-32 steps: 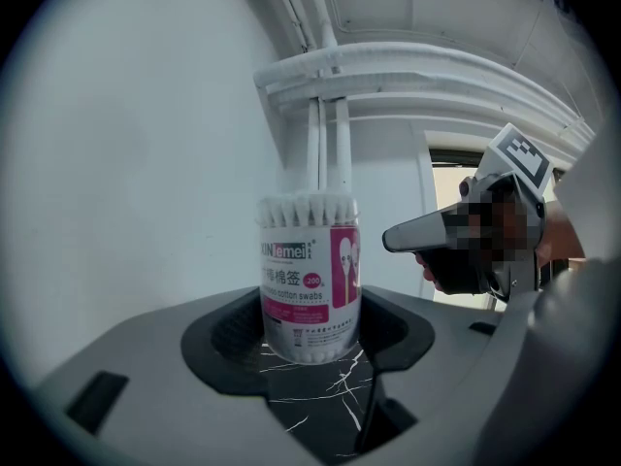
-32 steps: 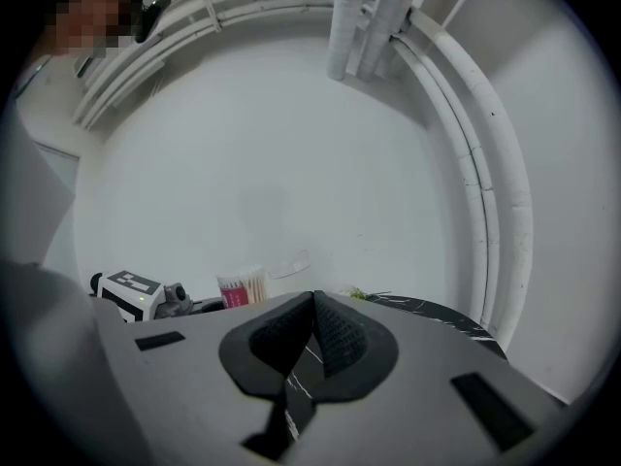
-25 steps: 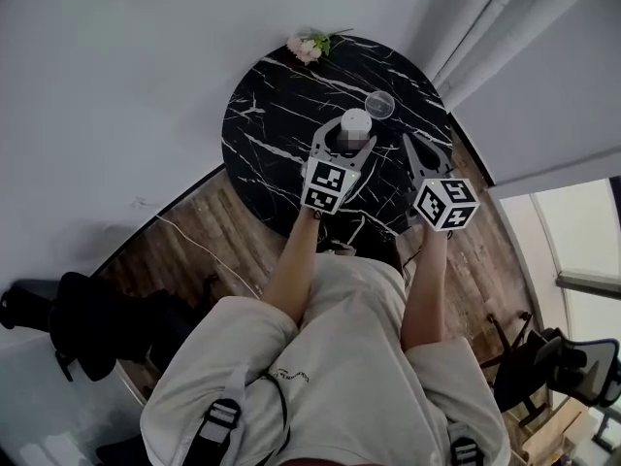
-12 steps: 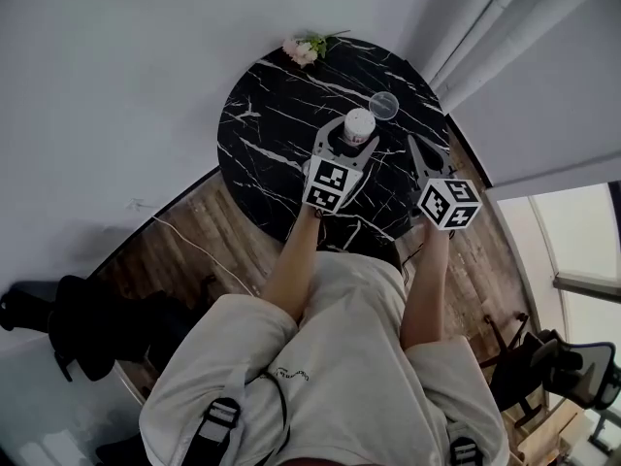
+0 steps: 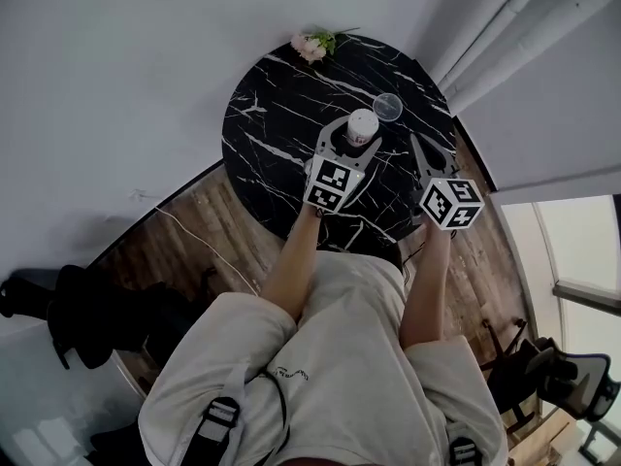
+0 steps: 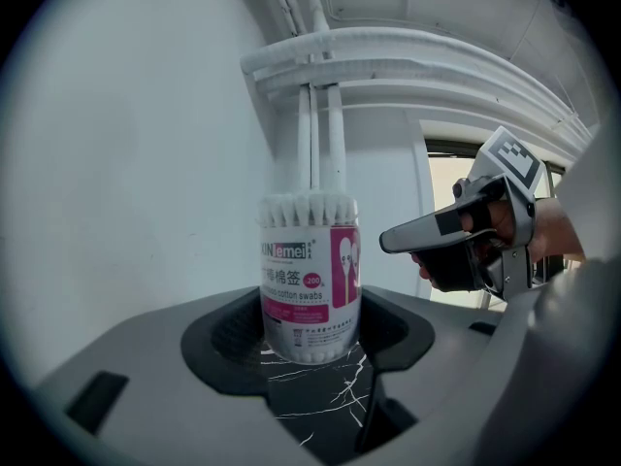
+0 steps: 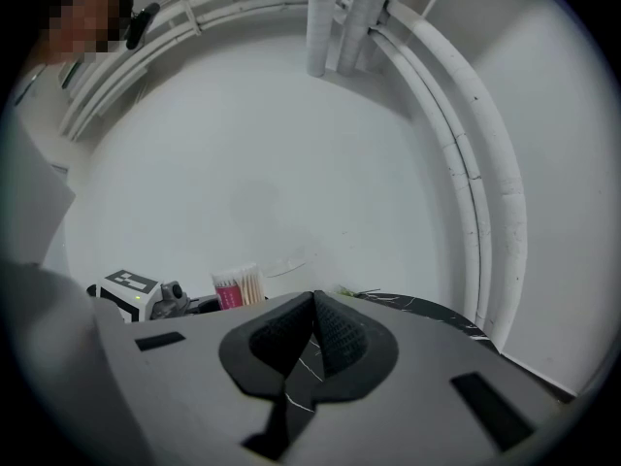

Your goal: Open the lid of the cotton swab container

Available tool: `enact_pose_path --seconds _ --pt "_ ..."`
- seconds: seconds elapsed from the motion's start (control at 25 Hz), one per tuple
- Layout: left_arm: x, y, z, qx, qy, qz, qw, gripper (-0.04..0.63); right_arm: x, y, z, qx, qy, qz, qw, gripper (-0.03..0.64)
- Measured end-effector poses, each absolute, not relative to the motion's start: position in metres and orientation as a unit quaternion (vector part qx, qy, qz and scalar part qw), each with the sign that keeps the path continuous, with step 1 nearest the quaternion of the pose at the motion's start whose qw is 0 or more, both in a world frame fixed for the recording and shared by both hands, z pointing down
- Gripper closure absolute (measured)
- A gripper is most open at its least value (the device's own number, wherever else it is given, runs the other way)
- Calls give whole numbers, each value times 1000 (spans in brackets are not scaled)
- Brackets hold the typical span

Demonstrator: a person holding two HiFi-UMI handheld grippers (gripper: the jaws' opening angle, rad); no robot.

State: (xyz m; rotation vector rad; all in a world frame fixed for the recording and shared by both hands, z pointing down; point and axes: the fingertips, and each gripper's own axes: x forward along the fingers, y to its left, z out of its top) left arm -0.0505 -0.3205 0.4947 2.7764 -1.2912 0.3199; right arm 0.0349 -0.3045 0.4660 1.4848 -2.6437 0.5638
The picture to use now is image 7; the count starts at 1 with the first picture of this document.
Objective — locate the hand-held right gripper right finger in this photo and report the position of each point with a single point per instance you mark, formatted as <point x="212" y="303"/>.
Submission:
<point x="412" y="406"/>

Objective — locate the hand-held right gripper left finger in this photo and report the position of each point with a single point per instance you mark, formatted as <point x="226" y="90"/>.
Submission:
<point x="194" y="396"/>

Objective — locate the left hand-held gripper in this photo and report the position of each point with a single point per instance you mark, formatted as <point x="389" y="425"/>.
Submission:
<point x="136" y="299"/>

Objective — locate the white plastic cup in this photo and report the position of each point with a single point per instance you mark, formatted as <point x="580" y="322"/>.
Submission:
<point x="238" y="291"/>

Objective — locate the round black marble table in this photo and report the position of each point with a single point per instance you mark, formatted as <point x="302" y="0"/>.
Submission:
<point x="436" y="309"/>

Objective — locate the person's light shirt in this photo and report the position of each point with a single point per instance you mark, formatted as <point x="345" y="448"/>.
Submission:
<point x="39" y="202"/>

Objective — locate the white insulated ceiling pipe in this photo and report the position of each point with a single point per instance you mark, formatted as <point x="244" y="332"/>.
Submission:
<point x="194" y="29"/>
<point x="361" y="22"/>
<point x="466" y="187"/>
<point x="504" y="187"/>
<point x="204" y="0"/>
<point x="321" y="22"/>

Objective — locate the person's head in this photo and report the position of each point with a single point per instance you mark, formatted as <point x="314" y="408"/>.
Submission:
<point x="82" y="17"/>

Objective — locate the black head-mounted camera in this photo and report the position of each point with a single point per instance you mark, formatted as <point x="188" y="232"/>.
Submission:
<point x="140" y="24"/>

